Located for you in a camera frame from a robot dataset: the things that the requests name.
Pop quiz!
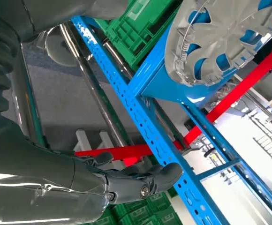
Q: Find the blue metal shelf rack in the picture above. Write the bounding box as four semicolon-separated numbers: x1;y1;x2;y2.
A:
70;0;272;225

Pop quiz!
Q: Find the red barrier belt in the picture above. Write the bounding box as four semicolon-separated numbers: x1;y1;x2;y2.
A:
184;39;272;149
126;140;186;159
74;146;127;167

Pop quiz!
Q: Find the green plastic crate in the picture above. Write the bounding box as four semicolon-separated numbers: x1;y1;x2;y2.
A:
94;0;182;71

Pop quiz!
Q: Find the white frame workbench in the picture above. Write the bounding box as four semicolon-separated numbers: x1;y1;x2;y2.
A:
73;128;119;153

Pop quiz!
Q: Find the chrome stanchion post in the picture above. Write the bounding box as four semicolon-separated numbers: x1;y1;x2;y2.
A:
45;23;141;167
9;42;47;148

